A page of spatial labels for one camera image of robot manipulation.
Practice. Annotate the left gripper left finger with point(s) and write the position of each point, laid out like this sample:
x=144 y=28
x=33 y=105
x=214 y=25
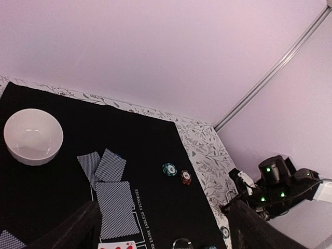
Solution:
x=80 y=230

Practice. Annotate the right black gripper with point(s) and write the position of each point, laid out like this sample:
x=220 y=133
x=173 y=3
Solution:
x=258 y=202

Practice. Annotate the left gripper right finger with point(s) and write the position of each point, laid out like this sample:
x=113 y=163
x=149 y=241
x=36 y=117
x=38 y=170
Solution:
x=249 y=230

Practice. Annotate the face down board card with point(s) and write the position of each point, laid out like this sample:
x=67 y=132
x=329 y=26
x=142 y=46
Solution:
x=114 y=193
x=118 y=223

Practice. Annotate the nine of hearts card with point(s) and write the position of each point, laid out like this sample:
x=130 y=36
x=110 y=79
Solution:
x=118 y=245

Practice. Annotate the black dealer button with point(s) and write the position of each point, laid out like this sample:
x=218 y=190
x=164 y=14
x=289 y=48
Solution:
x=182 y=243

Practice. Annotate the blue card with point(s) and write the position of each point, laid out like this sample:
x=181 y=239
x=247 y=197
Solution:
x=9 y=241
x=89 y=164

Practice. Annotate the orange chip stack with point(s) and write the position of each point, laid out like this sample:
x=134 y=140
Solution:
x=186 y=177

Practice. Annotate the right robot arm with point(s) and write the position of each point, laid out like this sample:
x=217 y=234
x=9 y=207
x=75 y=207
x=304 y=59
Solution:
x=280 y=188

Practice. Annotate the single teal poker chip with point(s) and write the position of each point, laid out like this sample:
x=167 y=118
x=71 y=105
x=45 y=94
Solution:
x=225 y=232

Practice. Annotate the black poker felt mat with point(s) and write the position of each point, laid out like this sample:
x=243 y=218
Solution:
x=134 y=167

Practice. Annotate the white ceramic bowl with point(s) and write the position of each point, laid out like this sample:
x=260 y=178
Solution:
x=33 y=136

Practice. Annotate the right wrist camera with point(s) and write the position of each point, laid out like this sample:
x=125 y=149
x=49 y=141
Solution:
x=244 y=184

